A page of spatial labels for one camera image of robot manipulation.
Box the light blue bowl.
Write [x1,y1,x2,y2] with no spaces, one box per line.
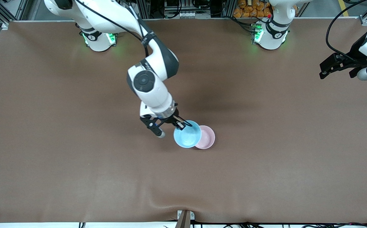
[173,120,202,149]

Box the pink bowl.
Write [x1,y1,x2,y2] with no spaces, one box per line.
[195,125,216,150]

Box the brown table mat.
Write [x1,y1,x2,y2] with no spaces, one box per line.
[0,17,367,224]

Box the pile of orange items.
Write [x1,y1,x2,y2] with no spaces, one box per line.
[233,0,272,18]

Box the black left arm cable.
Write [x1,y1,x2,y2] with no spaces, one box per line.
[326,0,367,62]

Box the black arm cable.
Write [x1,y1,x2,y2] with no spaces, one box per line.
[326,0,367,62]
[74,0,149,59]

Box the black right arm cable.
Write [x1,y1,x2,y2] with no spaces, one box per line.
[74,0,149,59]

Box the grey camera mount clamp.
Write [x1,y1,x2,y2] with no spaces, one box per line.
[175,210,195,228]

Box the aluminium frame post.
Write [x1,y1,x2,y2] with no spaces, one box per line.
[138,0,151,19]
[222,0,236,17]

